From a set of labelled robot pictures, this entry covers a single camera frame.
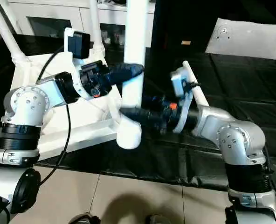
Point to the dark cabinet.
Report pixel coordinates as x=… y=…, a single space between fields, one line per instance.
x=180 y=21

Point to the white plastic table top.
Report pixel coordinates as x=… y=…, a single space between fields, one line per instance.
x=82 y=133

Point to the black work mat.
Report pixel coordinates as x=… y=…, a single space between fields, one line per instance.
x=245 y=93

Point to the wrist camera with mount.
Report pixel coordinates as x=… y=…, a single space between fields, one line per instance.
x=180 y=81
x=77 y=44

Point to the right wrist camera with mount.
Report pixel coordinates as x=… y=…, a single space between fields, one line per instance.
x=180 y=81

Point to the white board with round fitting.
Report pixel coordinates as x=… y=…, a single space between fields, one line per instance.
x=245 y=37

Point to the white glass-door cabinet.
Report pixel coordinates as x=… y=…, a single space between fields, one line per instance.
x=54 y=11

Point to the white plastic table leg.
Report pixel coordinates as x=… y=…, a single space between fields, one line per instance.
x=198 y=91
x=96 y=23
x=8 y=35
x=134 y=46

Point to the small tan label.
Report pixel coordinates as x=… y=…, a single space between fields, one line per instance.
x=186 y=43

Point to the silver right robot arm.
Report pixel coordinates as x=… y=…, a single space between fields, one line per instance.
x=233 y=135

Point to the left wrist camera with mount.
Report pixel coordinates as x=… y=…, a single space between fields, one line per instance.
x=77 y=44

